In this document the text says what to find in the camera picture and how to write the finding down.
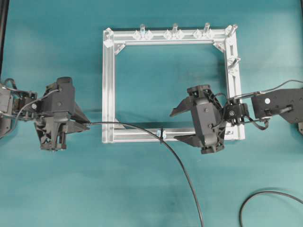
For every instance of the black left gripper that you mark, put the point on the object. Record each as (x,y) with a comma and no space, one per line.
(57,108)

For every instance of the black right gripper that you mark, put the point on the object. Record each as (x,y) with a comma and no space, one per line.
(206,112)

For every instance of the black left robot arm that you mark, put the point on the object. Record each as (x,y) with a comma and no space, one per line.
(17,105)

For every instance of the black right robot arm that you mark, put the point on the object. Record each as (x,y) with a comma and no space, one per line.
(258,107)

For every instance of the black zip tie loop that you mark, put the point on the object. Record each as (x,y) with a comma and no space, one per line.
(161,135)

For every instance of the clear right side peg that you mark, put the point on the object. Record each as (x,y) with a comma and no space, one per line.
(232,62)

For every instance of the clear middle peg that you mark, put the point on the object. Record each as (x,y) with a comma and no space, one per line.
(174,30)

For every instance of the clear right top peg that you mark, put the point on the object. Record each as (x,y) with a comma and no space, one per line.
(206,30)

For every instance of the clear corner peg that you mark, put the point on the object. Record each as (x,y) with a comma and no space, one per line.
(231,30)

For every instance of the clear peg with blue band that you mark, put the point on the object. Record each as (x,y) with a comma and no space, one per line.
(142,31)

